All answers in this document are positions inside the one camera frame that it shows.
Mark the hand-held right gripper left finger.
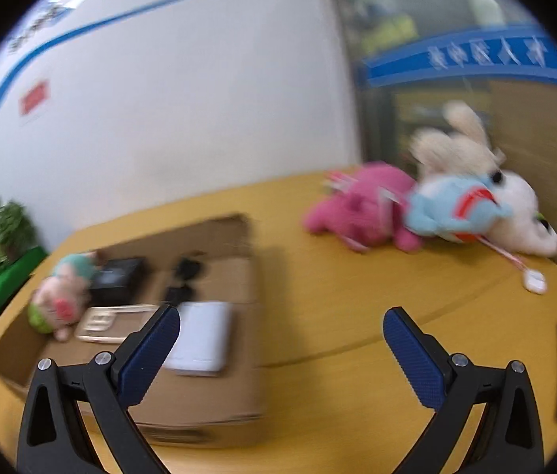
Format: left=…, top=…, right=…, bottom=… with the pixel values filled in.
left=17, top=303, right=181, bottom=474

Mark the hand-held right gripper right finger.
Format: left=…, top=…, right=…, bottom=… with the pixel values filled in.
left=382, top=306, right=546, bottom=474

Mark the grey plastic device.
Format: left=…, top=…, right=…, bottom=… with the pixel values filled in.
left=76, top=305, right=161, bottom=344

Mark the cardboard box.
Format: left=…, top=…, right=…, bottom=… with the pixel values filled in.
left=0, top=213, right=269, bottom=448

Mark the white flat box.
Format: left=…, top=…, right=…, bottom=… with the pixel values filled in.
left=165, top=301, right=235, bottom=376

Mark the black printed box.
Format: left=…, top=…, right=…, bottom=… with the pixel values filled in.
left=90, top=257, right=148, bottom=307

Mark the black round object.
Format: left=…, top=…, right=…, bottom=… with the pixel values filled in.
left=162, top=256, right=207, bottom=304

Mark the pink green pig plush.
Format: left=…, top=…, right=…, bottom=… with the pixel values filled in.
left=28, top=252, right=106, bottom=341

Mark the small white case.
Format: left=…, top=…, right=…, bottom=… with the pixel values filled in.
left=522, top=269, right=548, bottom=294

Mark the blue plush toy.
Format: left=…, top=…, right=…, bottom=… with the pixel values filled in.
left=404, top=170, right=514, bottom=243

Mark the pink plush toy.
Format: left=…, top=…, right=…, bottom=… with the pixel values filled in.
left=303, top=162, right=422, bottom=252

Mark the white plush toy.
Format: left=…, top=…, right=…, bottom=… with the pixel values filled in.
left=476, top=168, right=557, bottom=258

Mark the tan fluffy plush toy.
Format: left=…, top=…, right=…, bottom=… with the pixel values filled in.
left=409, top=101, right=506, bottom=179

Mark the blue glass banner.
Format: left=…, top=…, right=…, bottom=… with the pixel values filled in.
left=362, top=24, right=557, bottom=90

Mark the red wall label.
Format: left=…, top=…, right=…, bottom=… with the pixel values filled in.
left=19, top=79, right=52, bottom=115

